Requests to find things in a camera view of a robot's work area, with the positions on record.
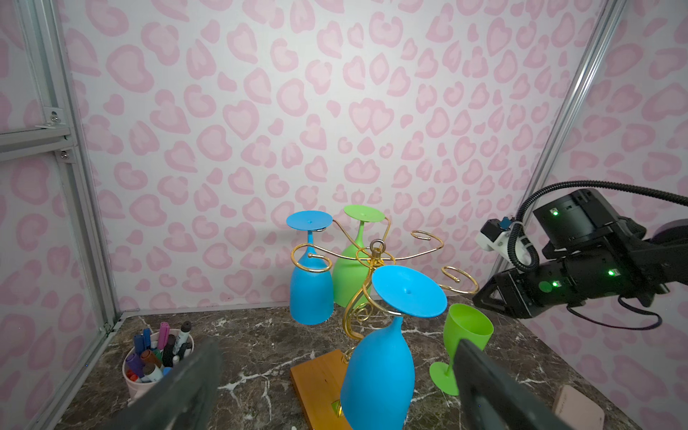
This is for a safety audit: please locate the blue wine glass front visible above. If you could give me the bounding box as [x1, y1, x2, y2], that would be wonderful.
[340, 265, 447, 429]

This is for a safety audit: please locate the wooden rack base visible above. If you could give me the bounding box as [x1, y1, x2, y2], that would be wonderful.
[290, 349, 351, 430]

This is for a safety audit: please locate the brown capped white marker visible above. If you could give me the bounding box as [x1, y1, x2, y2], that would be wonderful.
[141, 349, 163, 383]

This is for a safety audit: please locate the green wine glass back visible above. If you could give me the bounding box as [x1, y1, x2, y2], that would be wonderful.
[333, 204, 385, 307]

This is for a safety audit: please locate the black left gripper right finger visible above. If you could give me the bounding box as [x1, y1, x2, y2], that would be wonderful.
[453, 339, 569, 430]

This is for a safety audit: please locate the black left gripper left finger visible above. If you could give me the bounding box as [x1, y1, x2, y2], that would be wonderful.
[101, 340, 223, 430]

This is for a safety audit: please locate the pink metal pen bucket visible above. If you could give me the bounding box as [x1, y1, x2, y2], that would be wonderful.
[121, 322, 195, 401]

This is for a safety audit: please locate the pink case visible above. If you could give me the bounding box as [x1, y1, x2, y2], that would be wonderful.
[553, 385, 605, 430]

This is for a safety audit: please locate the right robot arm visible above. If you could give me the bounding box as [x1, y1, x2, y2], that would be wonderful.
[472, 180, 687, 319]

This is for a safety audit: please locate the purple marker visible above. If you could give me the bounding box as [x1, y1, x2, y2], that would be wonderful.
[125, 352, 144, 380]

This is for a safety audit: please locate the magenta marker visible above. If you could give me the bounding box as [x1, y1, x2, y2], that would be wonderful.
[157, 322, 170, 350]

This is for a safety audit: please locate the green wine glass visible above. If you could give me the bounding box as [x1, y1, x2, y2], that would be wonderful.
[429, 304, 495, 396]
[333, 204, 385, 307]

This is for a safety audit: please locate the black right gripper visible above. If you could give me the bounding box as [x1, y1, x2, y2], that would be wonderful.
[472, 252, 653, 319]

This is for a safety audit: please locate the gold wire glass rack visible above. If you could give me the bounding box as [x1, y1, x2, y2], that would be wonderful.
[290, 214, 480, 356]

